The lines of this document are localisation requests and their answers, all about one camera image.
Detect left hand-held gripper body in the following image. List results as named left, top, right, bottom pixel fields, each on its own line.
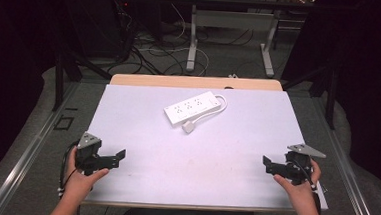
left=73, top=131, right=112, bottom=178

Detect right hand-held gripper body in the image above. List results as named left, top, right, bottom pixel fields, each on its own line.
left=282, top=142, right=328, bottom=189

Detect white plug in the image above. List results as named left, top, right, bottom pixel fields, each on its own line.
left=181, top=120, right=197, bottom=135

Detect white power strip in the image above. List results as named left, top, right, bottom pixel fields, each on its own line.
left=162, top=88, right=223, bottom=130

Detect person's right hand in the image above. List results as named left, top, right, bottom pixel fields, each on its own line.
left=270, top=156, right=324, bottom=214

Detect person's left hand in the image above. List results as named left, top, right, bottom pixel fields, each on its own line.
left=63, top=145, right=112, bottom=201

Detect white table mat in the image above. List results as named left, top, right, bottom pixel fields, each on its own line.
left=81, top=78, right=337, bottom=215

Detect black metal stand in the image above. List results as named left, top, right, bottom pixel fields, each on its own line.
left=277, top=58, right=342, bottom=131
left=50, top=44, right=115, bottom=116

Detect wooden table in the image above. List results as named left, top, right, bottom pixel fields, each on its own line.
left=81, top=67, right=337, bottom=215

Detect dark equipment with red light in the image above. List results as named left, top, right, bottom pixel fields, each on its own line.
left=109, top=0, right=141, bottom=64

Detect desk with white legs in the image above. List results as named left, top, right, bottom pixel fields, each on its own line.
left=165, top=0, right=318, bottom=81

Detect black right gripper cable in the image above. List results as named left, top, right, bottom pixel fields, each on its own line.
left=290, top=158, right=322, bottom=192

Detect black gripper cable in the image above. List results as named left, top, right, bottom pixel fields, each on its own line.
left=290, top=158, right=322, bottom=192
left=57, top=139, right=81, bottom=200

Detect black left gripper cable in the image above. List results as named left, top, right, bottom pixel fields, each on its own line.
left=57, top=139, right=81, bottom=200

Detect aluminium floor rail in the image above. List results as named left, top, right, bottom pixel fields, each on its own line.
left=303, top=94, right=381, bottom=215
left=0, top=77, right=82, bottom=215

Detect white power strip cable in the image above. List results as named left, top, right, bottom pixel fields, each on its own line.
left=193, top=93, right=229, bottom=127

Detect tangle of black floor cables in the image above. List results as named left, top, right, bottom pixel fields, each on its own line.
left=106, top=18, right=261, bottom=84

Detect white floor cable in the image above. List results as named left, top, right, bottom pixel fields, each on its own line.
left=135, top=0, right=215, bottom=79

